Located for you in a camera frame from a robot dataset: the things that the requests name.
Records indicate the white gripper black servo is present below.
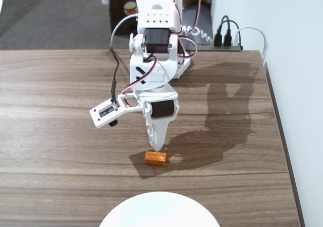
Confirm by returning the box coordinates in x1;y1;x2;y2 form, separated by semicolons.
136;84;180;152

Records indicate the dark bag with white print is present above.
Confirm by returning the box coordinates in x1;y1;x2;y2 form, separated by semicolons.
181;2;214;45

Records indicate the orange lego block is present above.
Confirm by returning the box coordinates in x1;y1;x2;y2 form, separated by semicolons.
144;150;168;165

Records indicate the white plug with cable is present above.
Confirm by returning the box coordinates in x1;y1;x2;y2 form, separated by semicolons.
232;26;268;64

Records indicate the wrist camera on white bracket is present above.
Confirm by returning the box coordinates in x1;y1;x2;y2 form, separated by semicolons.
89;93;142;130

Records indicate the black power strip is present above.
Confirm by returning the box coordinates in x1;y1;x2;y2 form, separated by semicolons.
188;41;244;52

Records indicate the black plug with cable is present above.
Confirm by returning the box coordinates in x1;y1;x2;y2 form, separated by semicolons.
219;19;240;47
213;15;231;47

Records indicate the red white black servo wire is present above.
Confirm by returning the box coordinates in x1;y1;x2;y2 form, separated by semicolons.
171;0;202;60
117;54;159;96

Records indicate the grey black camera cable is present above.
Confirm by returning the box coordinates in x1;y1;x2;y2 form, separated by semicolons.
110;14;139;104

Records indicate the white round plate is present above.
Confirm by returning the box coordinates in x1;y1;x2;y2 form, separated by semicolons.
98;191;222;227

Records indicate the round yellow red sticker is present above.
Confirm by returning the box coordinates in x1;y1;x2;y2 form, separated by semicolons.
123;2;139;16

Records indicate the dark cabinet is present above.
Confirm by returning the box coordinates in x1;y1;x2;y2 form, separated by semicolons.
108;0;139;35

